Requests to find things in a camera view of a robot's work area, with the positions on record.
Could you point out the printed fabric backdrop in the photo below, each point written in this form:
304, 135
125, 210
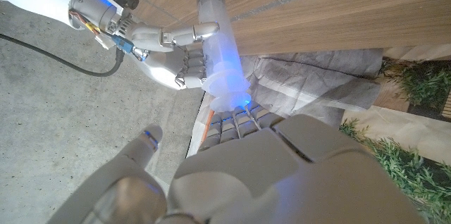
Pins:
299, 79

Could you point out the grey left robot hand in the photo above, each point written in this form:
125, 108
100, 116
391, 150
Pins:
264, 181

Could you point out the large clear plastic syringe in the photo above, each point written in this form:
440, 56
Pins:
218, 51

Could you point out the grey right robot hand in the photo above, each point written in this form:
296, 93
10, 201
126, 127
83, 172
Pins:
165, 65

